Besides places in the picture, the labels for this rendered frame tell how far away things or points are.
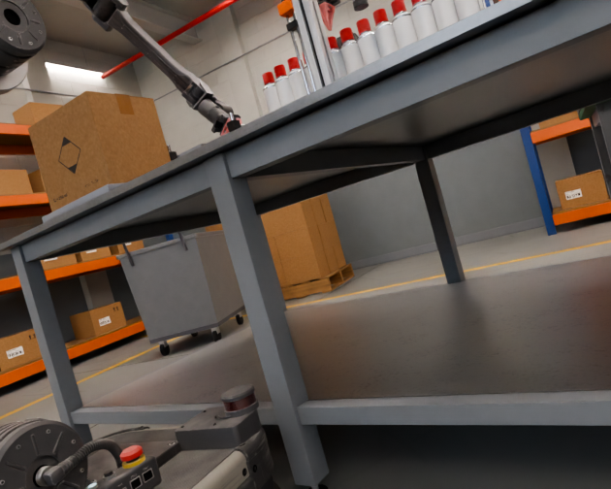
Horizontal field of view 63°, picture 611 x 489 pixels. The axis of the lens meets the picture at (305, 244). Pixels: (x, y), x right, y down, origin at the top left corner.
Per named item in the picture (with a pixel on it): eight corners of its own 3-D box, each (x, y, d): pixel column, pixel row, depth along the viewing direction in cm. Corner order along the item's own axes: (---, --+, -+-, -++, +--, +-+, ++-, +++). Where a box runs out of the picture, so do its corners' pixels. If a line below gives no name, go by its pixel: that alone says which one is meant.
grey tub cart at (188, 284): (189, 335, 443) (159, 230, 441) (256, 318, 433) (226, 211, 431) (142, 366, 356) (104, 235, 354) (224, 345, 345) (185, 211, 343)
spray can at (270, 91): (296, 136, 154) (278, 71, 153) (287, 136, 149) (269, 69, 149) (282, 142, 156) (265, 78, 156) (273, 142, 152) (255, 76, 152)
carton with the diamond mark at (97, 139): (177, 181, 157) (153, 97, 156) (113, 186, 136) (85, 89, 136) (116, 207, 173) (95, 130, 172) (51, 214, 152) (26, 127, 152)
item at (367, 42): (395, 93, 133) (374, 17, 133) (387, 91, 129) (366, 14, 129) (378, 100, 136) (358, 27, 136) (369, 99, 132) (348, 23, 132)
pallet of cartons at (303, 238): (355, 276, 549) (320, 152, 546) (331, 291, 473) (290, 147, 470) (261, 298, 595) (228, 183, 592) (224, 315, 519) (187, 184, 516)
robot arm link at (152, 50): (87, 16, 160) (105, -12, 155) (97, 15, 165) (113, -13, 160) (192, 113, 170) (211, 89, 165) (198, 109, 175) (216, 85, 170)
